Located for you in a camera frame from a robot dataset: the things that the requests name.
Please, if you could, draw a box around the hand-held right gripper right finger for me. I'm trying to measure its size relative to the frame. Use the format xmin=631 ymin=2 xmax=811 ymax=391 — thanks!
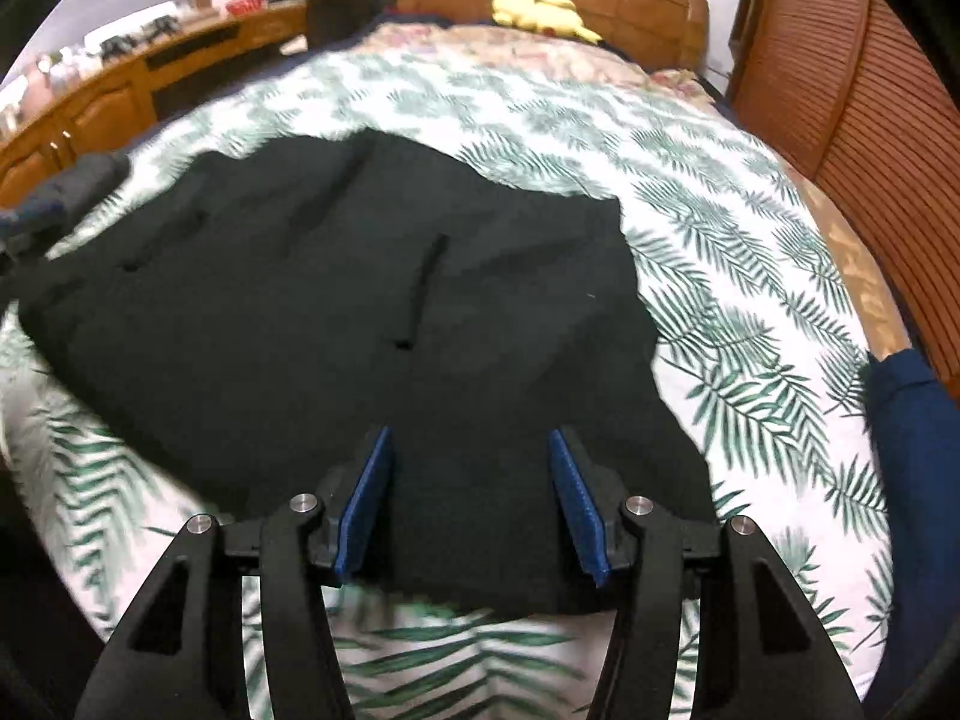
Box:
xmin=546 ymin=426 xmax=860 ymax=720

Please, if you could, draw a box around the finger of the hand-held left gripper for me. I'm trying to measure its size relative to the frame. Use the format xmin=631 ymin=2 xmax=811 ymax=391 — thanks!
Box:
xmin=46 ymin=153 xmax=130 ymax=220

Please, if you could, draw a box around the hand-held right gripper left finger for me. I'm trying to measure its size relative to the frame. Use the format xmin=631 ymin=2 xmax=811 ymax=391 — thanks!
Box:
xmin=75 ymin=424 xmax=396 ymax=720

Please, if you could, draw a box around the black coat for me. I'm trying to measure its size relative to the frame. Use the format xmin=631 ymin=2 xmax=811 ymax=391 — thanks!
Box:
xmin=19 ymin=127 xmax=717 ymax=616

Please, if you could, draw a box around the wooden desk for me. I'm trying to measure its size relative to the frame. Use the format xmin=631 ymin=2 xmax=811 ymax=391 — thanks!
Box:
xmin=0 ymin=0 xmax=312 ymax=205

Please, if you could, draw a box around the leaf print blanket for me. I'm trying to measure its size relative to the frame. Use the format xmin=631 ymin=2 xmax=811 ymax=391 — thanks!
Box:
xmin=0 ymin=45 xmax=905 ymax=720

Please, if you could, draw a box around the black chair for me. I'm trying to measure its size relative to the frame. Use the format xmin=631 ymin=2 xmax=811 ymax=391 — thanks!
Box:
xmin=306 ymin=0 xmax=377 ymax=52

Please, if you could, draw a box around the navy blue cloth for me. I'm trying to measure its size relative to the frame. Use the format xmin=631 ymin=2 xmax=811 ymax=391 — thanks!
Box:
xmin=861 ymin=349 xmax=960 ymax=710

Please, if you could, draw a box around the floral quilt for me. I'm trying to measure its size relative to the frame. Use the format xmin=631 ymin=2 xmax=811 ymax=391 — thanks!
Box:
xmin=330 ymin=17 xmax=722 ymax=104

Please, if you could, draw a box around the yellow plush toy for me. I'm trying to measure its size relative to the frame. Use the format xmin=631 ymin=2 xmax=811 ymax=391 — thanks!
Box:
xmin=490 ymin=0 xmax=602 ymax=44

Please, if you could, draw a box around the wooden bed headboard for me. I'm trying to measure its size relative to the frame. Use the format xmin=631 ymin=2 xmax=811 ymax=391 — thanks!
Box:
xmin=396 ymin=0 xmax=710 ymax=74

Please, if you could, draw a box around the wooden louvered wardrobe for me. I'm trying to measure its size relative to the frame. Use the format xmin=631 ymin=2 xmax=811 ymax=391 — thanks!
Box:
xmin=726 ymin=0 xmax=960 ymax=391

